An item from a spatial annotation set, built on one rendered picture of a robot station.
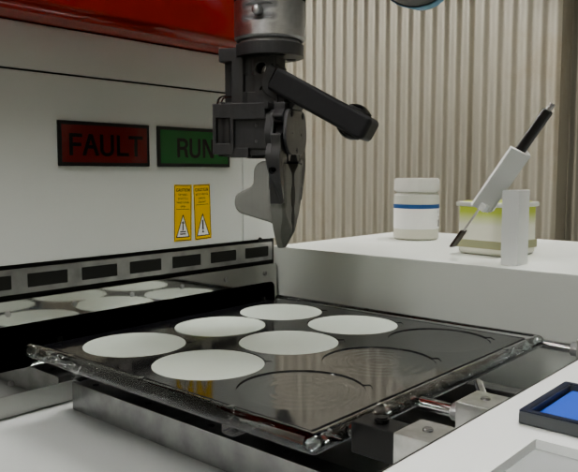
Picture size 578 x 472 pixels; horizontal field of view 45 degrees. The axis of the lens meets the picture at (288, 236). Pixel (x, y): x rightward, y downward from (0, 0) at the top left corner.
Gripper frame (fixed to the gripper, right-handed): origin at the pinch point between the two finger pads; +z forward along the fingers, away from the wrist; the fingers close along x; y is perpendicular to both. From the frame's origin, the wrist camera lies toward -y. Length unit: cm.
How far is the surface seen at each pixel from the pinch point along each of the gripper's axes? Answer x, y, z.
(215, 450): 18.3, 0.5, 16.6
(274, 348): 8.2, -1.2, 10.2
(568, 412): 38.4, -25.4, 3.7
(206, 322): -0.4, 9.8, 10.2
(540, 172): -199, -31, -7
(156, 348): 11.7, 9.6, 10.2
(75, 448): 18.2, 14.4, 18.2
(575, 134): -214, -44, -21
